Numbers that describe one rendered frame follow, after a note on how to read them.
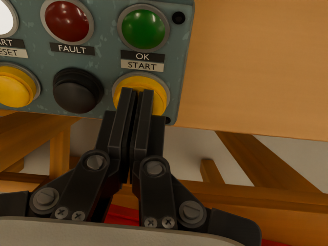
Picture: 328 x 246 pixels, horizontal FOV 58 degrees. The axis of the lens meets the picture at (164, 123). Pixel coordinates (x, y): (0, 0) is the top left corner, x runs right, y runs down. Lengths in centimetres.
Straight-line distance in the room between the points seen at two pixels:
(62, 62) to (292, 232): 30
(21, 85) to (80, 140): 101
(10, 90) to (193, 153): 101
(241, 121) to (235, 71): 3
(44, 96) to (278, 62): 15
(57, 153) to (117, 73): 80
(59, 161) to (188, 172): 49
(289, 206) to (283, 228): 2
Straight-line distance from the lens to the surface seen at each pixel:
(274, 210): 35
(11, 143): 61
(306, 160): 128
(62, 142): 94
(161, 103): 16
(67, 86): 16
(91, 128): 115
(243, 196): 36
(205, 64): 19
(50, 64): 17
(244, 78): 20
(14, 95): 18
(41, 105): 19
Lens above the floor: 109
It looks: 79 degrees down
